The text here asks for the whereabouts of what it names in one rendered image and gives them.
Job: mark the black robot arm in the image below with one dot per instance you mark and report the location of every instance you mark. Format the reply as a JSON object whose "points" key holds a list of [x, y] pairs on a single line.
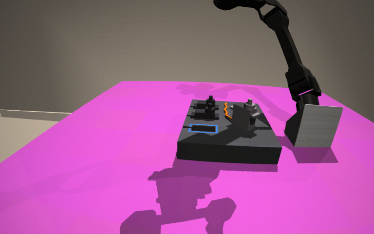
{"points": [[299, 78]]}

